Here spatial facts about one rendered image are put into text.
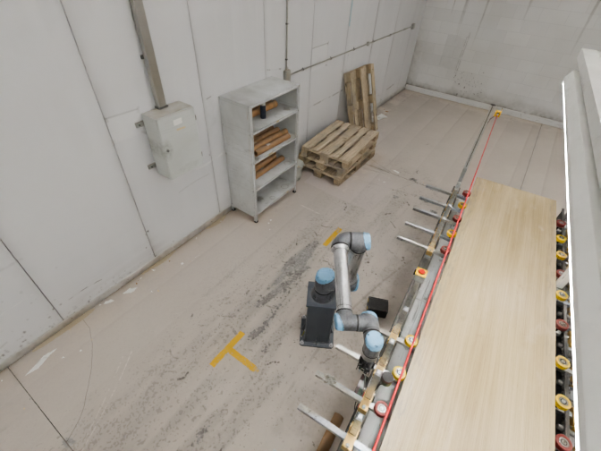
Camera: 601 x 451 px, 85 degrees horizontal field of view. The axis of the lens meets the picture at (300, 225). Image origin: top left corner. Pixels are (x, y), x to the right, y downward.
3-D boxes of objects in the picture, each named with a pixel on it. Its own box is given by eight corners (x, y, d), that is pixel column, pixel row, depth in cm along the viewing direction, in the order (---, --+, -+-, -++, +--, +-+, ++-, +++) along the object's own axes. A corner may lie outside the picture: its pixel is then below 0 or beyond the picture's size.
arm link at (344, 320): (331, 226, 213) (335, 325, 169) (350, 227, 214) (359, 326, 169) (329, 238, 222) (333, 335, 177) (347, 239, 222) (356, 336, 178)
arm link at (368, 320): (357, 309, 177) (359, 329, 168) (378, 310, 178) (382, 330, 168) (354, 318, 184) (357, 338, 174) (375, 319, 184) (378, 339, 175)
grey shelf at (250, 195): (232, 209, 448) (217, 96, 345) (272, 181, 505) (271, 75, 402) (256, 223, 430) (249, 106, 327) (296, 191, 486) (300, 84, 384)
